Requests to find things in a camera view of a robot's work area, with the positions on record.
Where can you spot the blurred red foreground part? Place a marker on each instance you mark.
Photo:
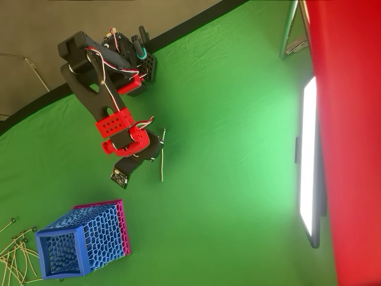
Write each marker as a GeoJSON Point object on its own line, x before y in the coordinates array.
{"type": "Point", "coordinates": [351, 149]}

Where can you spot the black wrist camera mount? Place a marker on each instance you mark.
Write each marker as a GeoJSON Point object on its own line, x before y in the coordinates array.
{"type": "Point", "coordinates": [125, 170]}

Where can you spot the blue magenta mesh basket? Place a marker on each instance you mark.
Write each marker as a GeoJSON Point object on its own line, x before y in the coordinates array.
{"type": "Point", "coordinates": [84, 250]}

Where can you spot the black teal table clamp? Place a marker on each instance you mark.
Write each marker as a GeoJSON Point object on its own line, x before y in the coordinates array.
{"type": "Point", "coordinates": [143, 38]}
{"type": "Point", "coordinates": [136, 44]}

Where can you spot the chrome tube stand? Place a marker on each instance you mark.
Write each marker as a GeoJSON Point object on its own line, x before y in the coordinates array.
{"type": "Point", "coordinates": [287, 29]}

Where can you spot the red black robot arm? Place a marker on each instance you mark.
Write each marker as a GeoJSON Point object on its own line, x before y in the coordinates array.
{"type": "Point", "coordinates": [89, 89]}

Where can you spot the green table cloth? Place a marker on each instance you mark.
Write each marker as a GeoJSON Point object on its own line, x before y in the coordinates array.
{"type": "Point", "coordinates": [223, 149]}

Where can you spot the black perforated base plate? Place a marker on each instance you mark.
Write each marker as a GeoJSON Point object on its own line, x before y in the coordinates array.
{"type": "Point", "coordinates": [150, 65]}

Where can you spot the white thin stick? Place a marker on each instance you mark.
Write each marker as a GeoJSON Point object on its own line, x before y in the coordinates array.
{"type": "Point", "coordinates": [162, 169]}

